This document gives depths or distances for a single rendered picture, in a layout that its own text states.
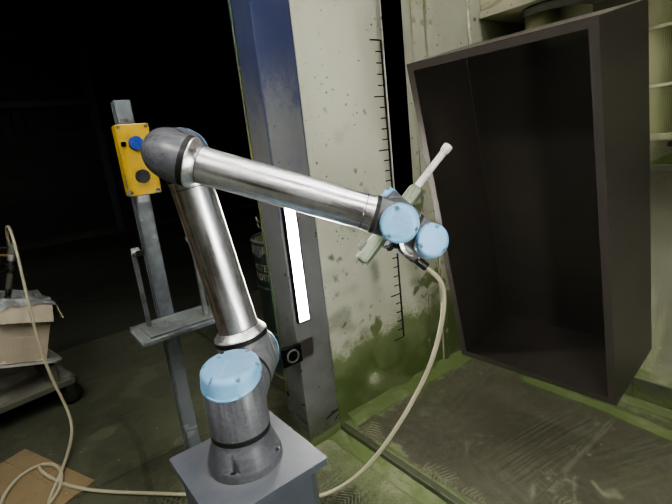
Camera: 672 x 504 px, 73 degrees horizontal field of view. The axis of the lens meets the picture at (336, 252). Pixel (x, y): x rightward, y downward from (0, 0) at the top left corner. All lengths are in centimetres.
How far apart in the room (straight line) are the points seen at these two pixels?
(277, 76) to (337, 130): 36
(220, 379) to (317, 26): 151
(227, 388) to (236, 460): 19
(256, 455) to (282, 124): 126
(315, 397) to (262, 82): 141
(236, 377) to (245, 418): 10
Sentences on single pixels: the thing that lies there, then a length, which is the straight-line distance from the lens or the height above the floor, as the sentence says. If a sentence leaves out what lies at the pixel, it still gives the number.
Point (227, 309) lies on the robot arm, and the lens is 125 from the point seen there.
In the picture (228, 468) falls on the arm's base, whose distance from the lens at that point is 123.
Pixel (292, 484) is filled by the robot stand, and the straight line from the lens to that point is 122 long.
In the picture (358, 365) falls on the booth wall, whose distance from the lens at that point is 236.
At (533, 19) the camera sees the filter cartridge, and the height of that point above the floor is 191.
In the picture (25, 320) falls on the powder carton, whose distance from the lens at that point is 313.
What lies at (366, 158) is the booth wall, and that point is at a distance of 220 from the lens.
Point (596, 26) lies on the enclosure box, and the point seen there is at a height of 161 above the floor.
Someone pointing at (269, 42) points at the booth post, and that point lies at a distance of 197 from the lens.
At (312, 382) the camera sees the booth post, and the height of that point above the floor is 33.
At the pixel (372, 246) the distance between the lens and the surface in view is 147.
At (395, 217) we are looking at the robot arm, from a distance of 101.
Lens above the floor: 141
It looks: 14 degrees down
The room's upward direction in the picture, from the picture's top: 6 degrees counter-clockwise
